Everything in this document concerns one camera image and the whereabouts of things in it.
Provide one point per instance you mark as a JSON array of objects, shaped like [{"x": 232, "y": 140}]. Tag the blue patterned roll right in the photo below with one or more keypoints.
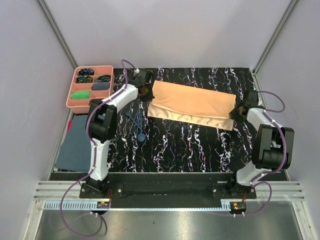
[{"x": 103, "y": 78}]

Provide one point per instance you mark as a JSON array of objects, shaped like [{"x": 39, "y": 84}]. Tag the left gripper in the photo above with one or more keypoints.
[{"x": 150, "y": 97}]

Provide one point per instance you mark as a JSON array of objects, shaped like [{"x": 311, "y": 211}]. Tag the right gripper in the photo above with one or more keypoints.
[{"x": 233, "y": 115}]

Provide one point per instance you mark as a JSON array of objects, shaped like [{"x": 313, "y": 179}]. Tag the aluminium post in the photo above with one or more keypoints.
[
  {"x": 276, "y": 33},
  {"x": 57, "y": 32}
]

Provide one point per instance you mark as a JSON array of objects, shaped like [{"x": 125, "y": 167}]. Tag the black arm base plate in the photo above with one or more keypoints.
[{"x": 214, "y": 185}]

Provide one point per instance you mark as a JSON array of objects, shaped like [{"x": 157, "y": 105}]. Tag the grey folded cloth in tray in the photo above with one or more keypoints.
[{"x": 100, "y": 86}]

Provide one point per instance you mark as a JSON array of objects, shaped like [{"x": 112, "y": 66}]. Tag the pink divided organizer tray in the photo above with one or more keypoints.
[{"x": 82, "y": 106}]

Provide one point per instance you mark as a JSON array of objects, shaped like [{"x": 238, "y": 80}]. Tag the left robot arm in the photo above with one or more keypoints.
[{"x": 101, "y": 124}]

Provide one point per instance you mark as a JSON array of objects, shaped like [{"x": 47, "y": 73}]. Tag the dark patterned cloth roll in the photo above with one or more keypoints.
[{"x": 95, "y": 102}]

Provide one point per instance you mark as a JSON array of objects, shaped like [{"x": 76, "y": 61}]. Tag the peach cloth napkin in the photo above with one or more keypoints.
[{"x": 192, "y": 105}]

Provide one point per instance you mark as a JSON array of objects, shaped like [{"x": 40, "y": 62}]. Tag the aluminium frame rail front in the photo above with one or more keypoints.
[{"x": 66, "y": 196}]

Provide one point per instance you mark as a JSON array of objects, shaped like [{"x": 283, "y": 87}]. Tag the blue yellow patterned roll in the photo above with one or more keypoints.
[{"x": 83, "y": 79}]

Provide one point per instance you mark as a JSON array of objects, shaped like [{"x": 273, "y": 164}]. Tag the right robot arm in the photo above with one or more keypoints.
[{"x": 273, "y": 146}]

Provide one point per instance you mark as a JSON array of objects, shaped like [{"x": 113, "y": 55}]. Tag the right rear aluminium post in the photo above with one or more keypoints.
[{"x": 276, "y": 33}]

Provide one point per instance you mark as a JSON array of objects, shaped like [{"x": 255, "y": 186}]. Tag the green rolled cloth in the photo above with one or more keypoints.
[{"x": 80, "y": 95}]

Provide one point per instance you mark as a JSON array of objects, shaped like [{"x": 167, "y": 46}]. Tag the left rear aluminium post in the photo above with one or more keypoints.
[{"x": 57, "y": 32}]

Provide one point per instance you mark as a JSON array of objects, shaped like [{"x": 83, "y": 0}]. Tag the blue grey folded napkin stack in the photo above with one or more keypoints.
[{"x": 75, "y": 151}]

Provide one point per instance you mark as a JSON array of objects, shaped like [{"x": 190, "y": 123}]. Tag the blue patterned roll top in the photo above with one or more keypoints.
[{"x": 85, "y": 72}]

